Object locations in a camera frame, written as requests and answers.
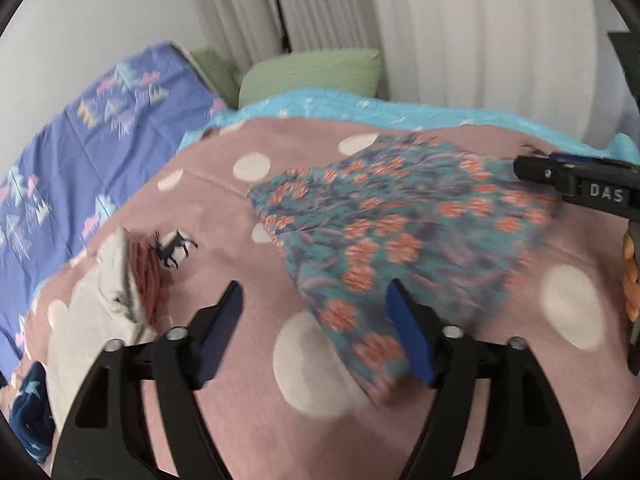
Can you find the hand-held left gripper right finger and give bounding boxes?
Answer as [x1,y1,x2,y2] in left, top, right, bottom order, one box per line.
[386,278,584,480]

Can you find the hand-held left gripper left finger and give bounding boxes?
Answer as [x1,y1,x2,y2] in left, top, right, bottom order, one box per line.
[51,280,245,480]

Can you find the person's right hand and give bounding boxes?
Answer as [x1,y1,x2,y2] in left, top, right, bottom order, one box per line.
[621,232,640,322]

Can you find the navy star print cloth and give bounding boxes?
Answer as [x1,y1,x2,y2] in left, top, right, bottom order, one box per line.
[9,360,57,464]

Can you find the white and pink garment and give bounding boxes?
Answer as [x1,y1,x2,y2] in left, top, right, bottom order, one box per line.
[46,227,162,432]

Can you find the light blue blanket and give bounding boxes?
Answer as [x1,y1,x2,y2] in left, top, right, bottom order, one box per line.
[177,88,640,167]

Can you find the teal floral cloth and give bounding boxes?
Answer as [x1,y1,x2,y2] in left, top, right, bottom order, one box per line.
[247,132,567,407]

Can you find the large green pillow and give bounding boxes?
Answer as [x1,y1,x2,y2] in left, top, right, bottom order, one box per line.
[238,48,384,109]

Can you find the small green pillow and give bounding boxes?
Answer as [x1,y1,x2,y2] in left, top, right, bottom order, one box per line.
[192,48,242,107]

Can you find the white curtain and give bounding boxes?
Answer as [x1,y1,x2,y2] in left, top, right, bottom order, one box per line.
[187,0,628,132]

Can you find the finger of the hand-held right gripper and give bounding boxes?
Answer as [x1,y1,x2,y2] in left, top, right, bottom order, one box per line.
[514,152,603,207]

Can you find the blue patterned quilt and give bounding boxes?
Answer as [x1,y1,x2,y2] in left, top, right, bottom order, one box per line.
[0,42,232,361]

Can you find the pink polka dot blanket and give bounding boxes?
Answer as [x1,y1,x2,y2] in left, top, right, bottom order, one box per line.
[10,117,640,480]

